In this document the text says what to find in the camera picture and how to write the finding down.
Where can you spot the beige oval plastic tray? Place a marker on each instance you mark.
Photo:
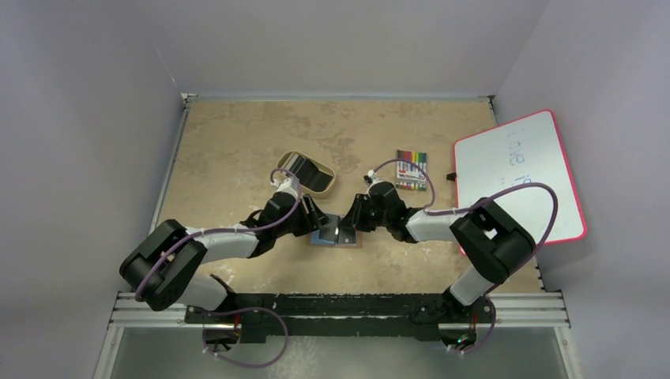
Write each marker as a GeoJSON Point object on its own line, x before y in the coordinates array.
{"type": "Point", "coordinates": [318, 195]}

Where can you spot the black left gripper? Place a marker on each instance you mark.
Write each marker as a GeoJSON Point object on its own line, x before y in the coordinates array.
{"type": "Point", "coordinates": [312, 220]}

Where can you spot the pink framed whiteboard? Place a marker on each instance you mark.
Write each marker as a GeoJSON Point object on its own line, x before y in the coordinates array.
{"type": "Point", "coordinates": [528, 149]}

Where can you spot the pink leather card holder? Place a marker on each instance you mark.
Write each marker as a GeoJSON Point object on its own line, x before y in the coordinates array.
{"type": "Point", "coordinates": [348, 238]}

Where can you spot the pack of coloured markers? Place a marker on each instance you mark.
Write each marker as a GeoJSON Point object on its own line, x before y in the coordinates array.
{"type": "Point", "coordinates": [408, 166]}

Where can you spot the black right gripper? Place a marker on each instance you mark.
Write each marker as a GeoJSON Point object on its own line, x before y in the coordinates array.
{"type": "Point", "coordinates": [355, 215]}

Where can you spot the aluminium frame rail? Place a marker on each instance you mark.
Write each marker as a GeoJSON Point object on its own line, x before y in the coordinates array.
{"type": "Point", "coordinates": [513, 310]}

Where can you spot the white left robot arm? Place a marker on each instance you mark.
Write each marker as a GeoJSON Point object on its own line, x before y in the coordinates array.
{"type": "Point", "coordinates": [162, 269]}

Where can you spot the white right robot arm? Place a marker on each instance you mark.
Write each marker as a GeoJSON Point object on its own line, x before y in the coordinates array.
{"type": "Point", "coordinates": [494, 242]}

